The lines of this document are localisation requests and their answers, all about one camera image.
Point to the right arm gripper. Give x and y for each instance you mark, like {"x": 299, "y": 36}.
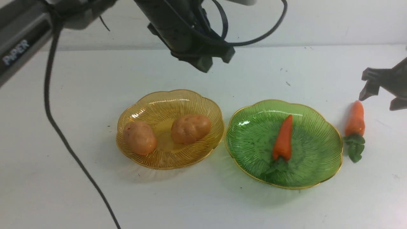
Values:
{"x": 394, "y": 80}

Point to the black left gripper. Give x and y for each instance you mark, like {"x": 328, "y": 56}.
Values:
{"x": 183, "y": 26}

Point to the brown toy potato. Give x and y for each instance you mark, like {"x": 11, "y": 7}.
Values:
{"x": 190, "y": 128}
{"x": 139, "y": 137}

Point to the orange toy carrot with leaves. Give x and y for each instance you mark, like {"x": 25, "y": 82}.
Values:
{"x": 282, "y": 148}

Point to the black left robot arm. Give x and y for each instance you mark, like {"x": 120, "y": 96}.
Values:
{"x": 27, "y": 25}

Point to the amber glass plate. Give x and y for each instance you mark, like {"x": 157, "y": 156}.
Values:
{"x": 159, "y": 110}

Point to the green glass plate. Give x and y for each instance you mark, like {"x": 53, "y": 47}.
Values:
{"x": 316, "y": 144}

